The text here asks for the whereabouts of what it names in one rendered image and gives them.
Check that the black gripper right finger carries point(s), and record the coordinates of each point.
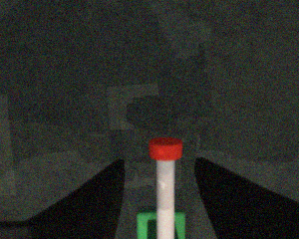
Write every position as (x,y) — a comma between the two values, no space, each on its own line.
(238,208)

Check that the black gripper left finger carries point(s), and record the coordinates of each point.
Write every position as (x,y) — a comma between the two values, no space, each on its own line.
(89,212)

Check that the white pin with red cap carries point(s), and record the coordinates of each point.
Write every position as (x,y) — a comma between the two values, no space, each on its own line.
(166,150)

